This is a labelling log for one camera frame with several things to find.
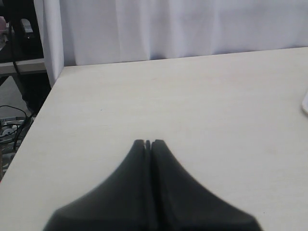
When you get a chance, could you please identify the white plastic tray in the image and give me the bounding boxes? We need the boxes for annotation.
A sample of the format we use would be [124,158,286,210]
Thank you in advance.
[301,91,308,116]

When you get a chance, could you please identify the side shelf with equipment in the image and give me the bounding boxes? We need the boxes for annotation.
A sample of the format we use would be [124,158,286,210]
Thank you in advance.
[0,0,51,111]

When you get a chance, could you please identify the black cables on floor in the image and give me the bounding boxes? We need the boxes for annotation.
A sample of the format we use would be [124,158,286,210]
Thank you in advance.
[0,105,37,152]

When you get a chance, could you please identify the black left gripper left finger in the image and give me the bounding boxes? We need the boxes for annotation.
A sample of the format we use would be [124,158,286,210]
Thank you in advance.
[44,140,154,231]

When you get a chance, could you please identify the white backdrop curtain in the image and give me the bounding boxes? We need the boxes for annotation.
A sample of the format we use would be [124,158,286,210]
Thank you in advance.
[34,0,308,84]

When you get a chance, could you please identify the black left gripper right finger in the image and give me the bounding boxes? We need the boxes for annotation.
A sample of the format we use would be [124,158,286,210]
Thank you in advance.
[151,140,262,231]

